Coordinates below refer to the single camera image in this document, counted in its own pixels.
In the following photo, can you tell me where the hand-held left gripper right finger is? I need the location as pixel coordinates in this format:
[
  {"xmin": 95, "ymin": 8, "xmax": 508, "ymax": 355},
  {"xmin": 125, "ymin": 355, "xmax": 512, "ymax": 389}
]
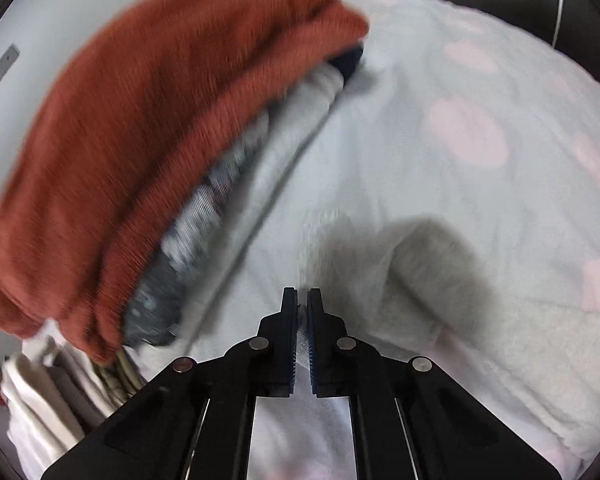
[{"xmin": 307, "ymin": 288, "xmax": 564, "ymax": 480}]

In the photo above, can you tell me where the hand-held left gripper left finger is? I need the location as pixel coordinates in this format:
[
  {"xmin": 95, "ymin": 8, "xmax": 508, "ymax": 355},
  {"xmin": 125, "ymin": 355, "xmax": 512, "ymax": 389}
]
[{"xmin": 40, "ymin": 287, "xmax": 298, "ymax": 480}]

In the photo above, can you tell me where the light grey fleece hoodie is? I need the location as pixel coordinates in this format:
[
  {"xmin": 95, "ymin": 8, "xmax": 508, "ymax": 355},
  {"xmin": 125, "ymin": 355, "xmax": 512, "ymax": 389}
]
[{"xmin": 252, "ymin": 215, "xmax": 600, "ymax": 480}]

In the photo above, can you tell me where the dark grey speckled folded garment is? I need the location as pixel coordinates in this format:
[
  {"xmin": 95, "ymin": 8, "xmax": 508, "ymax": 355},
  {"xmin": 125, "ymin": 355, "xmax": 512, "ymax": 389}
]
[{"xmin": 122, "ymin": 252, "xmax": 183, "ymax": 350}]

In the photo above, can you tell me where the grey striped folded garment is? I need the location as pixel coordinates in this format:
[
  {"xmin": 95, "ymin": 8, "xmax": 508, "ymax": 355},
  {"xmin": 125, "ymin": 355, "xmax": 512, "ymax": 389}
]
[{"xmin": 160, "ymin": 110, "xmax": 281, "ymax": 273}]

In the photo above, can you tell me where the light grey folded garment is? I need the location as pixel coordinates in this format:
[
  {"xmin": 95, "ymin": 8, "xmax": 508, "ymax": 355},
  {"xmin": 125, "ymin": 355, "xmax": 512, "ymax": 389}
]
[{"xmin": 177, "ymin": 66, "xmax": 347, "ymax": 358}]

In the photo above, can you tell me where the pile of white beige cloths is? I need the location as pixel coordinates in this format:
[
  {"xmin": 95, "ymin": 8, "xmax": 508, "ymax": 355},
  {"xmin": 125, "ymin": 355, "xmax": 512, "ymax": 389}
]
[{"xmin": 0, "ymin": 322, "xmax": 148, "ymax": 468}]

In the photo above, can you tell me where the rust orange knit sweater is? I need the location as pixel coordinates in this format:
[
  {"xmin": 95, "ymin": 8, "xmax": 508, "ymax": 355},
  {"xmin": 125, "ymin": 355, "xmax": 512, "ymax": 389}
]
[{"xmin": 0, "ymin": 0, "xmax": 371, "ymax": 367}]

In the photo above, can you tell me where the white blanket with pink dots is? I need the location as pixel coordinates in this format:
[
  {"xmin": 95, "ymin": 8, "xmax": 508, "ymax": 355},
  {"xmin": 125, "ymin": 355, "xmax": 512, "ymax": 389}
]
[{"xmin": 130, "ymin": 0, "xmax": 600, "ymax": 480}]

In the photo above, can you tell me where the navy folded garment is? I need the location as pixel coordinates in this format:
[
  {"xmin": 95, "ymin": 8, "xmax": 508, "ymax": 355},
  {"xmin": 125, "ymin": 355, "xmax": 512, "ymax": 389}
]
[{"xmin": 326, "ymin": 44, "xmax": 366, "ymax": 82}]

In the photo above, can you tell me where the grey wall strip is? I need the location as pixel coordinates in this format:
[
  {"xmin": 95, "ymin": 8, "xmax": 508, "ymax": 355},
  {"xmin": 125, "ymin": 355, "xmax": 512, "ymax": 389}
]
[{"xmin": 0, "ymin": 44, "xmax": 21, "ymax": 111}]

